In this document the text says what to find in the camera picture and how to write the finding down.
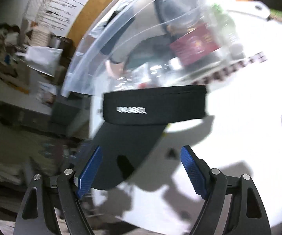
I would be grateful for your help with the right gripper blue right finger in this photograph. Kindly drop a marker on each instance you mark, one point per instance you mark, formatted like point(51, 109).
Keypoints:
point(247, 214)

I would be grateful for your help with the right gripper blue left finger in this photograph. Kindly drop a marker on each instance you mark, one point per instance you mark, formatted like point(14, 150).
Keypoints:
point(37, 215)

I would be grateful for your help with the black visor cap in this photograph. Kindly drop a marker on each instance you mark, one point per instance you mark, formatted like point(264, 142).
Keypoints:
point(133, 123)

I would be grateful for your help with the white paper bag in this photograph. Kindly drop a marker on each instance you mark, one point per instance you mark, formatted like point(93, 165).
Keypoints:
point(42, 59)

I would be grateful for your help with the red passport booklet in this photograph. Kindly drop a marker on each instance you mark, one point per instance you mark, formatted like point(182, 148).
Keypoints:
point(194, 45)

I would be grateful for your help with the clear plastic storage bin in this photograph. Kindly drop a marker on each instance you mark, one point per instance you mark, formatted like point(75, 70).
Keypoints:
point(133, 51)

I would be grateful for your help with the macrame wall hanging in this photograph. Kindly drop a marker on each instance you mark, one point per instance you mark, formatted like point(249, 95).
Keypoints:
point(55, 15)

